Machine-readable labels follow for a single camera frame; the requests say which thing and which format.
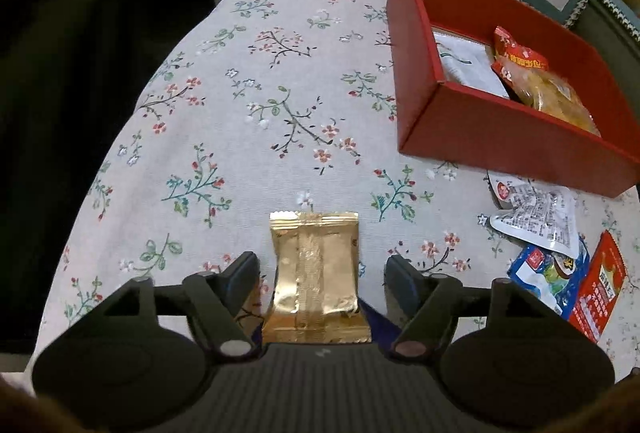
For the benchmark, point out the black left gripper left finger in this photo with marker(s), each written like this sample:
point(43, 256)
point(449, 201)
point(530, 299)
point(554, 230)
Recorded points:
point(215, 300)

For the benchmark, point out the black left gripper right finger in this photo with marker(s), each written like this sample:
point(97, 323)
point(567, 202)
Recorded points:
point(428, 304)

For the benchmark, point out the gold foil snack packet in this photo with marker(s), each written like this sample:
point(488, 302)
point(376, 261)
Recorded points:
point(315, 295)

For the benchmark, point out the blue seaweed snack packet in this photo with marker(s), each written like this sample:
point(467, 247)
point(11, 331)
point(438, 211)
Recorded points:
point(552, 277)

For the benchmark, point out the white printed snack pouch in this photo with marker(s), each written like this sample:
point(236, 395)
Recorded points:
point(542, 215)

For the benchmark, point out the red cardboard box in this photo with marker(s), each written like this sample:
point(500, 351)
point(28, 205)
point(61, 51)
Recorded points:
point(444, 120)

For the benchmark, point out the red crown snack packet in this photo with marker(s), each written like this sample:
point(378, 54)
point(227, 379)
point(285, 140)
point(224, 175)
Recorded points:
point(600, 289)

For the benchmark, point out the floral tablecloth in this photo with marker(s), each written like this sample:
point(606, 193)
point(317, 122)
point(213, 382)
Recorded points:
point(270, 105)

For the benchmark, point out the white packet in box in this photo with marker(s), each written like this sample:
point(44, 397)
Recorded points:
point(468, 63)

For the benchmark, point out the bread snack red-top wrapper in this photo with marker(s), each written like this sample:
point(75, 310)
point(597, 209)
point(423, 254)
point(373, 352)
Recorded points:
point(526, 72)

